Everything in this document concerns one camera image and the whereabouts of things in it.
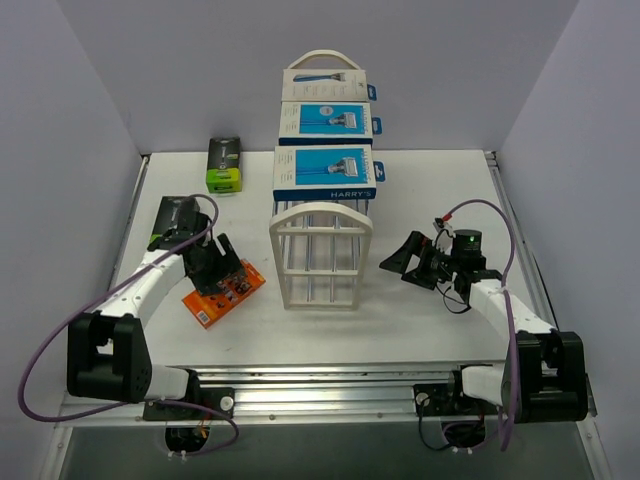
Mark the orange razor box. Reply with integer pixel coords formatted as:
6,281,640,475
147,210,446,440
182,260,266,329

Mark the blue Harry's razor box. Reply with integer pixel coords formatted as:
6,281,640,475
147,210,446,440
278,102,383,146
272,145,386,202

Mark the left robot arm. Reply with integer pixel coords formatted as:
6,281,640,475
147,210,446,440
67,194,243,419

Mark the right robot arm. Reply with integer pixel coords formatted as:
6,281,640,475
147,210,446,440
379,228,589,424

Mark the white and chrome shelf rack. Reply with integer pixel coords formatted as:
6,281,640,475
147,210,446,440
269,49,373,310

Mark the green black razor box front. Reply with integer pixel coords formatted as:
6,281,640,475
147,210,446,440
147,196,203,251

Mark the green black razor box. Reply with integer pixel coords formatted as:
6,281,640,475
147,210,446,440
147,196,203,251
205,136,243,193

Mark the green black razor box rear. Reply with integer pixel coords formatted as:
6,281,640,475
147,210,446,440
205,136,243,193

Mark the white Harry's razor box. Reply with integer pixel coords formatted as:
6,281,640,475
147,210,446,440
281,68,378,103

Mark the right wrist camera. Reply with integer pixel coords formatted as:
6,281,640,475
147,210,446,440
432,217,455,253

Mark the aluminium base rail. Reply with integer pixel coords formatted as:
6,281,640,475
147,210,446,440
52,362,599,429

